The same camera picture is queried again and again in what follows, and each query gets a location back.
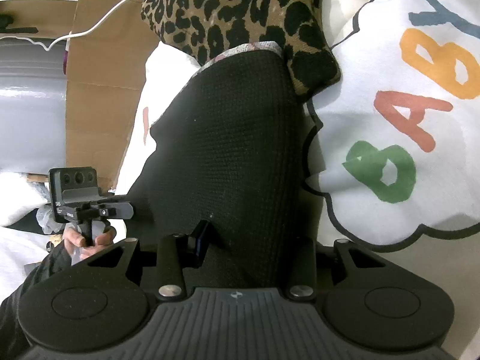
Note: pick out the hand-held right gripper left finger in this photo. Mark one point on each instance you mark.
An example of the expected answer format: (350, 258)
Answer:
(200, 243)

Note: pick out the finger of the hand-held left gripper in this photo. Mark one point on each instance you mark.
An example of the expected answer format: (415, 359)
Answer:
(118, 210)

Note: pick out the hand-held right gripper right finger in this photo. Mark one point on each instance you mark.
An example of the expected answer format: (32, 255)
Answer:
(303, 266)

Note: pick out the black knit pants patterned trim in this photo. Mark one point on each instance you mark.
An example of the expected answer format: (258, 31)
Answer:
(232, 138)

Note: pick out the person's left forearm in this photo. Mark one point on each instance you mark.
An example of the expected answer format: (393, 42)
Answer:
(33, 277)

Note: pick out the person's left hand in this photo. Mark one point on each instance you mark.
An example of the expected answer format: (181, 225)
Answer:
(73, 238)

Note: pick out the brown cardboard box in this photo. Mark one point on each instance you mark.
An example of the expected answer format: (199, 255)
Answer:
(97, 101)

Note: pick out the white printed bed sheet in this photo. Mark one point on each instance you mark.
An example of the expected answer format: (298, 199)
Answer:
(375, 63)

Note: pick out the leopard print cloth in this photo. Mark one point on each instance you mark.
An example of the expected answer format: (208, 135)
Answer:
(232, 7)

